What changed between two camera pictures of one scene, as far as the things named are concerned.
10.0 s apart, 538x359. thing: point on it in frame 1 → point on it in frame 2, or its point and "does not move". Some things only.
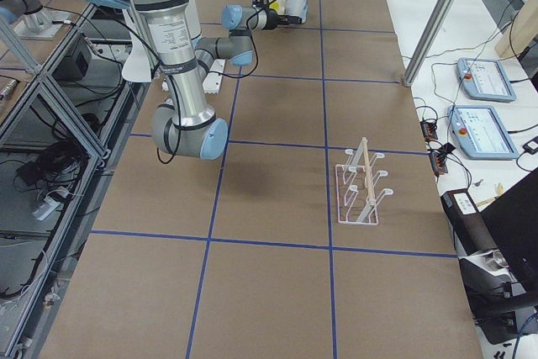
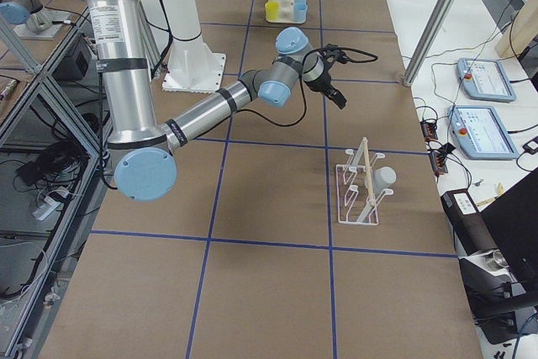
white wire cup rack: (356, 195) does not move
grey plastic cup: (295, 6) → (383, 177)
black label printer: (469, 225) does not move
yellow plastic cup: (275, 5) does not move
